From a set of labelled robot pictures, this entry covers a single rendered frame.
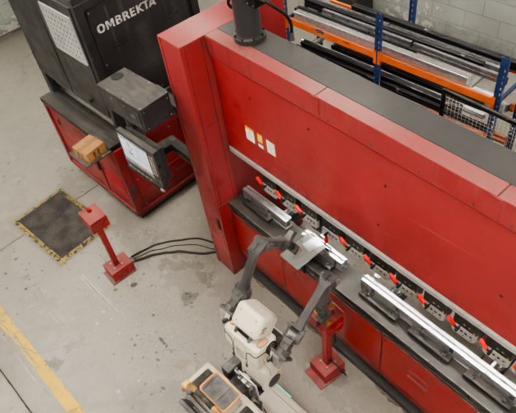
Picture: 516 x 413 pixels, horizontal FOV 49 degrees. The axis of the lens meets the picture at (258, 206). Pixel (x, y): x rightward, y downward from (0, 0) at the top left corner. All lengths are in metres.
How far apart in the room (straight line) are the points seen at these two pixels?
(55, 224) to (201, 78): 2.88
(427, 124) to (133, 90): 2.00
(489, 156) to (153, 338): 3.21
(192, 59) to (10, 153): 4.01
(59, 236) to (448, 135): 4.19
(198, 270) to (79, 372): 1.30
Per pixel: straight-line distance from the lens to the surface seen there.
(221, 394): 3.56
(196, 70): 3.71
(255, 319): 3.21
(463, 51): 4.96
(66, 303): 5.43
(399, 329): 3.75
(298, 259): 3.89
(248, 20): 3.41
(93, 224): 4.81
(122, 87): 4.02
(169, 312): 5.03
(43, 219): 6.23
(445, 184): 2.68
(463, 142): 2.75
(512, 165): 2.68
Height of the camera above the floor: 4.08
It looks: 47 degrees down
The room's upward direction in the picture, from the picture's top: 10 degrees counter-clockwise
